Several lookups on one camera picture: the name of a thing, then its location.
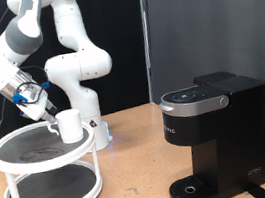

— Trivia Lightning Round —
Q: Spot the black tape strip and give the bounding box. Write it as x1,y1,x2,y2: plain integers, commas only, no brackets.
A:
243,183,265,198

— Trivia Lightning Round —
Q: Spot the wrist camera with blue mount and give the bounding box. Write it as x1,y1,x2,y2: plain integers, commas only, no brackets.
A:
40,80,52,92

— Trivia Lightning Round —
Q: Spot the black Keurig coffee machine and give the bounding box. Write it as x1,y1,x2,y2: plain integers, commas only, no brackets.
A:
151,64,265,198

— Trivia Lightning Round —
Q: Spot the white two-tier turntable stand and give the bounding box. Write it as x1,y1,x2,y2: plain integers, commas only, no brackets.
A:
0,112,107,198

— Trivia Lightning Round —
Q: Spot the white ceramic mug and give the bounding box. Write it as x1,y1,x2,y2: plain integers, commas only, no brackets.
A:
44,106,87,148

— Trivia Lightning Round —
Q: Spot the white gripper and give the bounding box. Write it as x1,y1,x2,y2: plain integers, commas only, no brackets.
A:
12,86,60,130

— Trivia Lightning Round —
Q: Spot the blue cable clip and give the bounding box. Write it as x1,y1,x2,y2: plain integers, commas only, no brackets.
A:
11,91,29,108

